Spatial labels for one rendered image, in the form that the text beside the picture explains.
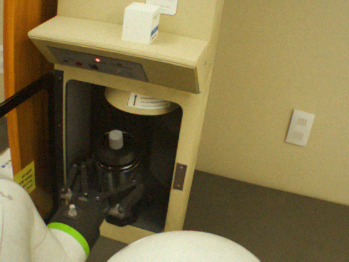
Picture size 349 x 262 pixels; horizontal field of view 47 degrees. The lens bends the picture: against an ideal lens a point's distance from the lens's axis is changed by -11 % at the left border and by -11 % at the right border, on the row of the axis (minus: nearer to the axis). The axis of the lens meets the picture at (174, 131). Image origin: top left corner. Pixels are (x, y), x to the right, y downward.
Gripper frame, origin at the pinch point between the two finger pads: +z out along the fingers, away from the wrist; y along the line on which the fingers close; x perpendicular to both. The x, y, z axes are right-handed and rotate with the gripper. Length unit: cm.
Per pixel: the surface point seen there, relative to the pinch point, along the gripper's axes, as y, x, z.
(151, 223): -8.2, 18.3, 4.6
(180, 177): -13.8, 0.0, 2.0
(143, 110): -3.7, -12.5, 3.9
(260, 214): -35, 26, 28
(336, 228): -61, 26, 29
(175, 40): -9.4, -31.0, -1.4
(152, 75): -6.8, -24.4, -4.0
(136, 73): -3.8, -24.2, -4.0
